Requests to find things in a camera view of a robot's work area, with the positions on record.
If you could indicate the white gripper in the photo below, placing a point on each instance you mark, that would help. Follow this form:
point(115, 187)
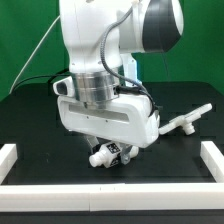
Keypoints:
point(125, 119)

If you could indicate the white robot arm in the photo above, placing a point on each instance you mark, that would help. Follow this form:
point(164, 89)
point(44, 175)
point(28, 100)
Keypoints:
point(102, 97)

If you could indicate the white table base part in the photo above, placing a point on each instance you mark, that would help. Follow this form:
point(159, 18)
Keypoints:
point(186, 121)

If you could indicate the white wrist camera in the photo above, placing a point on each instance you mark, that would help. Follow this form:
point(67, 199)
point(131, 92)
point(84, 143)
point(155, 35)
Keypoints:
point(64, 87)

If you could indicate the white left fence wall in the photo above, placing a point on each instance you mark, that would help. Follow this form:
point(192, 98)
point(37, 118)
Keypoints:
point(8, 157)

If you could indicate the white fence wall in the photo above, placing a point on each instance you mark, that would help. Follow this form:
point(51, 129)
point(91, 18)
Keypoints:
point(8, 157)
point(213, 159)
point(112, 197)

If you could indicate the white right fence wall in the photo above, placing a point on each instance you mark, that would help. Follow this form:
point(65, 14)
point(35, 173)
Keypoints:
point(213, 159)

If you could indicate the white front fence wall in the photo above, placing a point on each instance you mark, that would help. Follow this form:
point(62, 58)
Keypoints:
point(112, 197)

